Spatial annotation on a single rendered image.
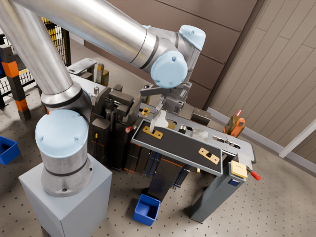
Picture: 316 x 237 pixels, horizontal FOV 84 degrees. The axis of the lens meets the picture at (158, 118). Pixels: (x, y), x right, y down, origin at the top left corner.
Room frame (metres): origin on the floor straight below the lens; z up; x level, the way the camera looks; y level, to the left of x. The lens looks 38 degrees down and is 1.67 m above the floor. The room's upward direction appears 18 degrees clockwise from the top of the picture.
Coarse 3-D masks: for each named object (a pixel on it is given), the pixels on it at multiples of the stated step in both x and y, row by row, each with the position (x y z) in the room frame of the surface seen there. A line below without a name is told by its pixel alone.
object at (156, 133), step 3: (147, 126) 0.56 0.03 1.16; (144, 129) 0.54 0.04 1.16; (153, 129) 0.55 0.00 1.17; (147, 132) 0.53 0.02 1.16; (150, 132) 0.53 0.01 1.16; (153, 132) 0.53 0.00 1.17; (156, 132) 0.55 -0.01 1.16; (159, 132) 0.55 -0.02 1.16; (153, 135) 0.52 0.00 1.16; (156, 135) 0.53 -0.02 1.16; (159, 138) 0.52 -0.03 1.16
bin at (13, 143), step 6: (0, 138) 0.53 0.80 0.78; (6, 138) 0.53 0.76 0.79; (0, 144) 0.52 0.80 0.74; (6, 144) 0.53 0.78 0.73; (12, 144) 0.53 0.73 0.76; (0, 150) 0.50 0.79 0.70; (6, 150) 0.46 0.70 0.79; (12, 150) 0.49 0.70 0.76; (18, 150) 0.52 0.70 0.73; (0, 156) 0.43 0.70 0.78; (6, 156) 0.45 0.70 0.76; (12, 156) 0.48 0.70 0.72; (0, 162) 0.44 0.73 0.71; (6, 162) 0.44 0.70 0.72
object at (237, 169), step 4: (232, 160) 0.53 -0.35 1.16; (232, 164) 0.51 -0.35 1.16; (236, 164) 0.51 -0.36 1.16; (240, 164) 0.52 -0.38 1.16; (232, 168) 0.49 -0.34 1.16; (236, 168) 0.49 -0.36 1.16; (240, 168) 0.50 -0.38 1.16; (244, 168) 0.50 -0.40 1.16; (232, 172) 0.47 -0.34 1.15; (236, 172) 0.47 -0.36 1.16; (240, 172) 0.48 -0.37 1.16; (244, 172) 0.48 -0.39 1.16; (244, 176) 0.47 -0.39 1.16
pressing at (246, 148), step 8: (80, 80) 0.98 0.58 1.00; (88, 80) 1.01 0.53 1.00; (88, 88) 0.92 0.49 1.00; (96, 96) 0.87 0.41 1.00; (144, 104) 0.94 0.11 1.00; (152, 112) 0.89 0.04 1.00; (168, 112) 0.94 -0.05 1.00; (176, 120) 0.88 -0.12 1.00; (184, 120) 0.91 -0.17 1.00; (176, 128) 0.81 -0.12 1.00; (192, 128) 0.86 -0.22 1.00; (200, 128) 0.88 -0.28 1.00; (208, 128) 0.91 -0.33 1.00; (208, 136) 0.83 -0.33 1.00; (216, 136) 0.85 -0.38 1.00; (224, 136) 0.88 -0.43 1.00; (232, 136) 0.91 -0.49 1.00; (216, 144) 0.78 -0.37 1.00; (224, 144) 0.80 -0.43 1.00; (240, 144) 0.85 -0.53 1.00; (248, 144) 0.87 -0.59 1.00; (224, 152) 0.73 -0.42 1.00; (232, 152) 0.76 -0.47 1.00; (240, 152) 0.78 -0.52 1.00; (248, 152) 0.80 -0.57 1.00
